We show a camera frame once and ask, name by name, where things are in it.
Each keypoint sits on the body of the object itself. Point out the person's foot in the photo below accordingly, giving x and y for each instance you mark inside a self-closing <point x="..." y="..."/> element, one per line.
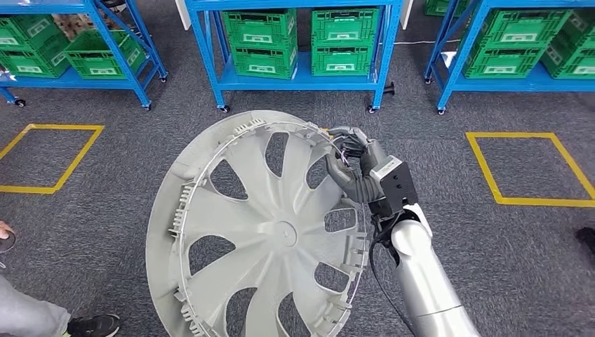
<point x="93" y="325"/>

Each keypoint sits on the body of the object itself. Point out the grey plastic wheel cover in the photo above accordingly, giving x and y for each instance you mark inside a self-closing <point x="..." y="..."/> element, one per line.
<point x="279" y="232"/>

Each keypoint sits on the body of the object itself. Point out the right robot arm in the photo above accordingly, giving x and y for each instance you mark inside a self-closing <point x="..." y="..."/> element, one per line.
<point x="418" y="279"/>

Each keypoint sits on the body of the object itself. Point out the blue metal shelf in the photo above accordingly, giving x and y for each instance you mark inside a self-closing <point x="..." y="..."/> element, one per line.
<point x="511" y="83"/>
<point x="304" y="69"/>
<point x="46" y="83"/>

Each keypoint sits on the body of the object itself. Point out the black floor bracket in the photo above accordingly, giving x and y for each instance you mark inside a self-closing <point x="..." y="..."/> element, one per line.
<point x="389" y="89"/>

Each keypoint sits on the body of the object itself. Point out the person's leg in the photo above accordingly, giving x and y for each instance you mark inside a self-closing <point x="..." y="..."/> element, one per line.
<point x="28" y="311"/>

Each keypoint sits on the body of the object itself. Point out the white panel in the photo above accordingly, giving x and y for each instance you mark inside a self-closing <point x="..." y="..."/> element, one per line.
<point x="406" y="14"/>
<point x="182" y="14"/>

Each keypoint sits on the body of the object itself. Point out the brown speckled sheet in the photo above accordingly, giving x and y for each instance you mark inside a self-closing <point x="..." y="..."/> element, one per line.
<point x="74" y="25"/>

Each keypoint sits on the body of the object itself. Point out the person's hand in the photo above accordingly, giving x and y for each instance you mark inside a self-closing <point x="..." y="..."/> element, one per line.
<point x="5" y="230"/>

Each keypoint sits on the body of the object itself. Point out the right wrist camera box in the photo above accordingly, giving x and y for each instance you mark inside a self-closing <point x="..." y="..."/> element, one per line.
<point x="395" y="186"/>

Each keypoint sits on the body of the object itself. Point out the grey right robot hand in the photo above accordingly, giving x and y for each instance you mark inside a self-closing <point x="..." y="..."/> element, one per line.
<point x="367" y="156"/>

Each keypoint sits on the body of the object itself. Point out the yellow floor tape square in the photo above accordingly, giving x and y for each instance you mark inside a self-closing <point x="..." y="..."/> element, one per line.
<point x="327" y="131"/>

